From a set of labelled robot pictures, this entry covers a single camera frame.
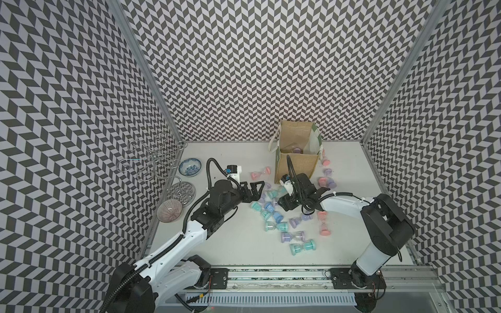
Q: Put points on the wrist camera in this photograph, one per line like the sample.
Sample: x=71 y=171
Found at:
x=287 y=184
x=234 y=172

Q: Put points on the green hourglass middle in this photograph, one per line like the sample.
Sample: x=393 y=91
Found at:
x=281 y=227

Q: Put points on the clear glass plate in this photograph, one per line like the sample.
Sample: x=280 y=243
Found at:
x=184 y=192

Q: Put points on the blue hourglass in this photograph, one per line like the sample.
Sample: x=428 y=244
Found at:
x=269 y=207

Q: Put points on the purple hourglass front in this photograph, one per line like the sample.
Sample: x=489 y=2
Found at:
x=287 y=237

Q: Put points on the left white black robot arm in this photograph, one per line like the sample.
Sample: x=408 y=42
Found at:
x=141 y=287

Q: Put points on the purple hourglass centre right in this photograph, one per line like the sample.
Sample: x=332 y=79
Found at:
x=297 y=220

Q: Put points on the pink hourglass left of bag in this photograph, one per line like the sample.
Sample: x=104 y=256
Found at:
x=256 y=175

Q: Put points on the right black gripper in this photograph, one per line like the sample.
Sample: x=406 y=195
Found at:
x=286 y=201

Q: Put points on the green hourglass pile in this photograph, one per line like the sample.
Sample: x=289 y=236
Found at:
x=266 y=215
x=276 y=193

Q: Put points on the pink hourglass front right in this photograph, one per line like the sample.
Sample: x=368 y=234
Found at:
x=322 y=218

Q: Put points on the blue white patterned bowl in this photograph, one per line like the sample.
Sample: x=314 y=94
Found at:
x=190 y=167

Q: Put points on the wire metal rack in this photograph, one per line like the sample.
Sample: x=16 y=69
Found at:
x=147 y=162

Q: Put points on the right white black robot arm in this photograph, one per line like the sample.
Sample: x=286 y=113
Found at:
x=387 y=225

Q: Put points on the pink hourglass back right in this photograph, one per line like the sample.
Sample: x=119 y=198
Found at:
x=324 y=160

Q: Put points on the pink hourglass right middle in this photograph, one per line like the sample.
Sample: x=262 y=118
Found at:
x=323 y=182

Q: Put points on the green hourglass front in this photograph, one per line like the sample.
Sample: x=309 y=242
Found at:
x=297 y=248

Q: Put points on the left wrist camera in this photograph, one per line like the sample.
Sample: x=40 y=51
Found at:
x=234 y=172

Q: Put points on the green hourglass top pile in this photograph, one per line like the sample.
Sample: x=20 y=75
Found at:
x=276 y=193

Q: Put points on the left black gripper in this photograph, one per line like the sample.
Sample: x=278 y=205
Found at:
x=255 y=195

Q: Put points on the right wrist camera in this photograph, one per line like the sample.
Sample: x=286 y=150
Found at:
x=287 y=184

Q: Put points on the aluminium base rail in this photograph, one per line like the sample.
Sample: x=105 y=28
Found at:
x=392 y=289

